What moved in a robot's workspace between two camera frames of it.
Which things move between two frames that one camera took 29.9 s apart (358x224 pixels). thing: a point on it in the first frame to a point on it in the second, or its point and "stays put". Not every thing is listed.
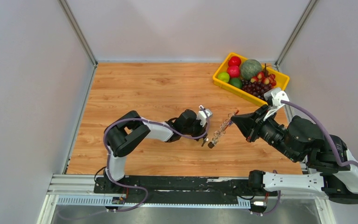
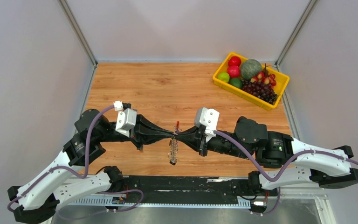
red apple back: (234, 60) stays put
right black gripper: (250, 123) to (195, 137)
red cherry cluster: (265, 77) stays put
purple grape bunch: (256, 88) stays put
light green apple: (224, 77) stays put
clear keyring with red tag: (226, 123) to (174, 143)
